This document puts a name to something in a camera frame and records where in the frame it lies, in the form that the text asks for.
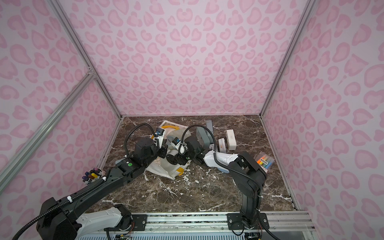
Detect clear marker pack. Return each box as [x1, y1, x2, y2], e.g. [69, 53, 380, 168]
[256, 152, 275, 173]

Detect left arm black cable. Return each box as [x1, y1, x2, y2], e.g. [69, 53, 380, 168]
[11, 122, 158, 240]

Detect grey blue square clock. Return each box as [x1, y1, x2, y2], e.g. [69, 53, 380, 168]
[206, 120, 214, 134]

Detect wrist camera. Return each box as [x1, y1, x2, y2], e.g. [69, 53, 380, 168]
[155, 127, 165, 139]
[171, 137, 181, 149]

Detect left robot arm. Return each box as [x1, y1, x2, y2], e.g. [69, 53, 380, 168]
[36, 138, 168, 240]

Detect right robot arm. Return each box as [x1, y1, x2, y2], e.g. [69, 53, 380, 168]
[167, 136, 267, 229]

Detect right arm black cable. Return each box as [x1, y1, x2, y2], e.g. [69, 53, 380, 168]
[178, 124, 281, 240]

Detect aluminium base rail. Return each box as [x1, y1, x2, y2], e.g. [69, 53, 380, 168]
[55, 211, 319, 240]

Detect white rectangular digital clock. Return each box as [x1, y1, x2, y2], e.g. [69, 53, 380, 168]
[226, 130, 237, 151]

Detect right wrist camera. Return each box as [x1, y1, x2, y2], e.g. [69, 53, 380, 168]
[171, 137, 181, 149]

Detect green grey curved clock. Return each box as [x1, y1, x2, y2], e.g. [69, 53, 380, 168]
[196, 127, 214, 149]

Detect white clock orange key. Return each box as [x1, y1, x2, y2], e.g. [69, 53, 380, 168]
[218, 138, 227, 153]

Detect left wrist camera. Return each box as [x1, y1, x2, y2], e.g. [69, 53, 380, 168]
[155, 127, 165, 139]

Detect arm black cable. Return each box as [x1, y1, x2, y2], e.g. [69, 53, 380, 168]
[11, 122, 158, 240]
[178, 124, 281, 240]

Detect white canvas bag yellow handles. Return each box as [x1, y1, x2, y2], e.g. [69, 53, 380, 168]
[146, 120, 191, 180]

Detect coloured items left edge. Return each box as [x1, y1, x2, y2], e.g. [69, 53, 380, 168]
[82, 168, 104, 185]

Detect left frame aluminium strut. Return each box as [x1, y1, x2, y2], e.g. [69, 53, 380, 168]
[1, 70, 95, 193]

